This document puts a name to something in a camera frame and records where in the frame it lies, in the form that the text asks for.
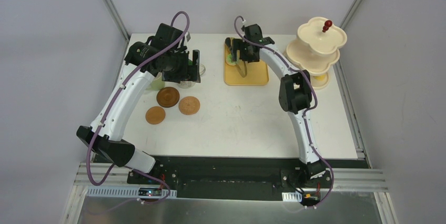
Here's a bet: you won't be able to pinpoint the metal tongs with black tips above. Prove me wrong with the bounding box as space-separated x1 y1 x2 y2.
225 37 247 78

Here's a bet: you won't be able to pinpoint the green frosted donut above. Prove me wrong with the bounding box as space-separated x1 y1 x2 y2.
225 53 237 66

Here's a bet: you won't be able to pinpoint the yellow cream tart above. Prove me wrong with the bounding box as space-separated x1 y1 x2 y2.
314 73 328 82

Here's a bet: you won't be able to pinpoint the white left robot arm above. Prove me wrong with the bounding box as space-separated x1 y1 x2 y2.
76 23 200 184

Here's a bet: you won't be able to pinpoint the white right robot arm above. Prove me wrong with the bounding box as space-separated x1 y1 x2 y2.
225 24 324 187

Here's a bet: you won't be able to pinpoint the floral mug with green inside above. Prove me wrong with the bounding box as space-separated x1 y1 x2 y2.
177 64 206 89

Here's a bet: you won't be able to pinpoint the light green mug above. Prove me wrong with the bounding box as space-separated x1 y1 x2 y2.
146 75 165 91

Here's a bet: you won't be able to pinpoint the dark brown wooden coaster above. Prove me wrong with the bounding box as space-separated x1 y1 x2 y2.
156 87 180 108

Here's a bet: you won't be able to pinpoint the yellow plastic tray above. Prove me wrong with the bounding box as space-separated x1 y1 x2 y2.
224 46 269 86

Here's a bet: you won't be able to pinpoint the light woven round coaster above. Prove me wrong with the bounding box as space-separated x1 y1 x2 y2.
178 96 200 115

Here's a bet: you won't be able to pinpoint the orange round coaster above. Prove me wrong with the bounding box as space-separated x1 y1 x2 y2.
145 106 166 125

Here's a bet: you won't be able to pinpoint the cream three-tier cake stand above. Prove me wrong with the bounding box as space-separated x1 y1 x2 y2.
285 17 348 90

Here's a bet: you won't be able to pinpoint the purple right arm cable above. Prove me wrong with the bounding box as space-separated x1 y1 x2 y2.
234 15 335 206

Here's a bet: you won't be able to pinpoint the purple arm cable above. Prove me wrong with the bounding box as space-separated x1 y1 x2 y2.
234 15 335 206
85 11 191 186

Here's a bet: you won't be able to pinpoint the left aluminium frame post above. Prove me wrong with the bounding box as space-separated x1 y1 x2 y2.
102 0 130 43

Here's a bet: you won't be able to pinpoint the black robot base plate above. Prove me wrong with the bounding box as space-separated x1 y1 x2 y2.
127 155 370 201

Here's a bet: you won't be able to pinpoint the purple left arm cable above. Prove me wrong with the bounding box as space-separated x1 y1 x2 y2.
85 11 191 186

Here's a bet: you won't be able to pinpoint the right white slotted cable duct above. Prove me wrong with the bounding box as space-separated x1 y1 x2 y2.
281 191 302 202

